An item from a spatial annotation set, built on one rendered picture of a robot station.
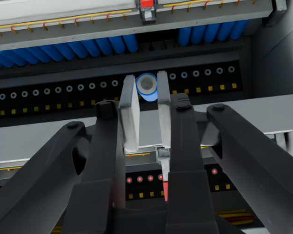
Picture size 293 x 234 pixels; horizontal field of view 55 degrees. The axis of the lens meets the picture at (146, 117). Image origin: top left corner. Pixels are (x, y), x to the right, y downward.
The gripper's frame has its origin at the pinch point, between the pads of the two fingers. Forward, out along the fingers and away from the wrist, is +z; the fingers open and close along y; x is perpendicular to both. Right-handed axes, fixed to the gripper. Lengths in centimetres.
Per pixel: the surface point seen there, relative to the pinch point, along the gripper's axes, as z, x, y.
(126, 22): 20.1, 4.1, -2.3
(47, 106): 28.2, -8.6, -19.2
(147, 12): 16.7, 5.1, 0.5
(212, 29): 24.1, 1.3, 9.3
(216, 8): 20.5, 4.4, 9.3
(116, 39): 23.3, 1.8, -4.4
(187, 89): 28.6, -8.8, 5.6
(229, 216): 22.8, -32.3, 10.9
